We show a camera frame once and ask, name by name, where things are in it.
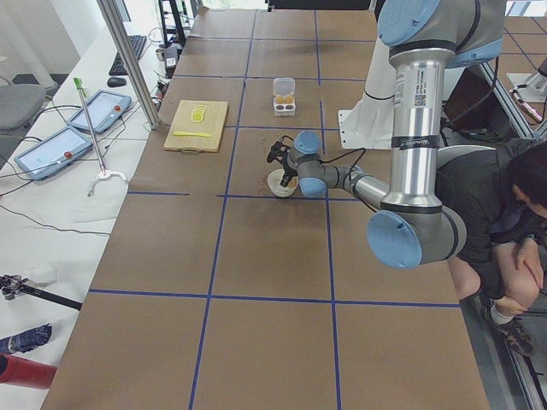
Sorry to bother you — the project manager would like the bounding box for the seated person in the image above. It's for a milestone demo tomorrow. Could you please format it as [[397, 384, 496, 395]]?
[[435, 139, 546, 356]]

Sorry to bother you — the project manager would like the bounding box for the reacher grabber stick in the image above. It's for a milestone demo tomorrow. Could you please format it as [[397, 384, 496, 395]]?
[[74, 77, 129, 197]]

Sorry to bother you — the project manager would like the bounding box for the black keyboard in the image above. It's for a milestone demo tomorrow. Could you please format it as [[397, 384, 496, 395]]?
[[108, 34, 148, 76]]

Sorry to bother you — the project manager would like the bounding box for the black tripod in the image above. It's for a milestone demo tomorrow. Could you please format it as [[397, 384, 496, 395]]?
[[1, 275, 82, 311]]

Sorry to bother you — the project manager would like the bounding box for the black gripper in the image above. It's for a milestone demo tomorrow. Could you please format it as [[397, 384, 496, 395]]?
[[278, 152, 297, 188]]

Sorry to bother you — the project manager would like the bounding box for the clear plastic egg box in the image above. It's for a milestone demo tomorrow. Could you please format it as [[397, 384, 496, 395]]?
[[273, 77, 296, 117]]

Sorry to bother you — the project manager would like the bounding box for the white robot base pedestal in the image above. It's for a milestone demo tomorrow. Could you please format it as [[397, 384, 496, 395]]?
[[338, 38, 396, 149]]

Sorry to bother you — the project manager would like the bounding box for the black computer mouse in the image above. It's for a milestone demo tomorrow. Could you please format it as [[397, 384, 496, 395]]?
[[107, 76, 126, 88]]

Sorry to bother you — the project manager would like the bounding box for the wooden cutting board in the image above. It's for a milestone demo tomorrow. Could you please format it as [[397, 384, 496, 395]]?
[[163, 100, 228, 152]]

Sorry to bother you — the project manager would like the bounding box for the folded dark blue umbrella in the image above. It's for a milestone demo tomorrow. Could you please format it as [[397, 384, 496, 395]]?
[[1, 324, 52, 354]]

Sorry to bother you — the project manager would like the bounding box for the red cylinder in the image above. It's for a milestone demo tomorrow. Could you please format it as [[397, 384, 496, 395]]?
[[1, 354, 57, 390]]

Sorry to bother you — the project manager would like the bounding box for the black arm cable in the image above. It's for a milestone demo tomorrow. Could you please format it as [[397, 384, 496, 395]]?
[[318, 147, 385, 214]]

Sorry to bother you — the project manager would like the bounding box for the yellow plastic knife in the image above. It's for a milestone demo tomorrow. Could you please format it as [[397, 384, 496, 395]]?
[[171, 131, 212, 138]]

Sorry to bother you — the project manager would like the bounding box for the aluminium frame post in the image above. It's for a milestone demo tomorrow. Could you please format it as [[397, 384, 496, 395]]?
[[97, 0, 160, 130]]

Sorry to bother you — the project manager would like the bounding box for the grey office chair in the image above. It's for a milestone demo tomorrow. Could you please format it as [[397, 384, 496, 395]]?
[[1, 76, 52, 135]]

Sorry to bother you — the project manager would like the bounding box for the blue teach pendant tablet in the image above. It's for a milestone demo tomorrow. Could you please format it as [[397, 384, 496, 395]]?
[[15, 126, 92, 181]]

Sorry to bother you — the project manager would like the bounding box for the white bowl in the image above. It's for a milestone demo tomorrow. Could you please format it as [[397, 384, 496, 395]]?
[[267, 169, 298, 197]]

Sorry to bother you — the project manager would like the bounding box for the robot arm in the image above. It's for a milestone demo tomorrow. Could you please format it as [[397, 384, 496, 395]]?
[[268, 1, 505, 269]]

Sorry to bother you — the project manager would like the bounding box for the lemon slice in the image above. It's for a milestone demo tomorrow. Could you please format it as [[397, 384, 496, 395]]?
[[191, 110, 205, 123]]

